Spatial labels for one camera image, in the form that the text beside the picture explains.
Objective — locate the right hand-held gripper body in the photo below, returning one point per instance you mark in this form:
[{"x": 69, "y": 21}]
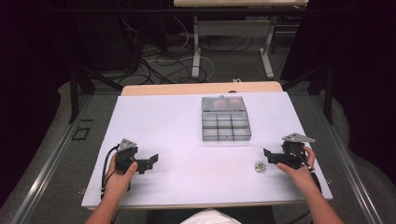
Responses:
[{"x": 292, "y": 154}]

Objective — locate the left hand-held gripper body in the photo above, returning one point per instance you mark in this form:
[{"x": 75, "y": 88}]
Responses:
[{"x": 126, "y": 154}]

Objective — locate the clear plastic compartment box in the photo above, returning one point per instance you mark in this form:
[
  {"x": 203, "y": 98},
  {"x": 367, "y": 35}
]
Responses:
[{"x": 225, "y": 124}]

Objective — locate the person's right hand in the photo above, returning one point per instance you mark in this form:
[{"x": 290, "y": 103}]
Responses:
[{"x": 300, "y": 175}]

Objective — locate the person's left hand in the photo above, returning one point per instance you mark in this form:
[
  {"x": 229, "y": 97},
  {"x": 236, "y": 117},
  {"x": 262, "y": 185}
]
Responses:
[{"x": 116, "y": 185}]

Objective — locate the white table cover sheet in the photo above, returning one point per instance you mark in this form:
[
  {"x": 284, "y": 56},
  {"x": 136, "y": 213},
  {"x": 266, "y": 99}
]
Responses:
[{"x": 174, "y": 140}]

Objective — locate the person's dark trousers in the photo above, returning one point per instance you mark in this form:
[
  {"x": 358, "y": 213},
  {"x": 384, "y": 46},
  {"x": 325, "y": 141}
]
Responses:
[{"x": 258, "y": 217}]

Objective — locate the black metal stand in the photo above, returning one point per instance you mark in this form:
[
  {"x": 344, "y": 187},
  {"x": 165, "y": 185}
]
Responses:
[
  {"x": 327, "y": 90},
  {"x": 74, "y": 93}
]

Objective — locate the person's white shirt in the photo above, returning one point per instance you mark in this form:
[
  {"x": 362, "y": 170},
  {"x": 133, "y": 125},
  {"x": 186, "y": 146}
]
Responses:
[{"x": 211, "y": 217}]

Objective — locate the white desk in background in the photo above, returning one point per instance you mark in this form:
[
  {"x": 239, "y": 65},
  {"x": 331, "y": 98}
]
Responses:
[{"x": 233, "y": 28}]

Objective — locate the black floor socket frame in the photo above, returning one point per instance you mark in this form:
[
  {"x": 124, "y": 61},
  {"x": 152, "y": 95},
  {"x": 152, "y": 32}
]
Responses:
[{"x": 81, "y": 133}]

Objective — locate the aluminium floor rail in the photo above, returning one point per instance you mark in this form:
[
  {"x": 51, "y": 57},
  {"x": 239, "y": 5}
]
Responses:
[
  {"x": 46, "y": 168},
  {"x": 345, "y": 161}
]

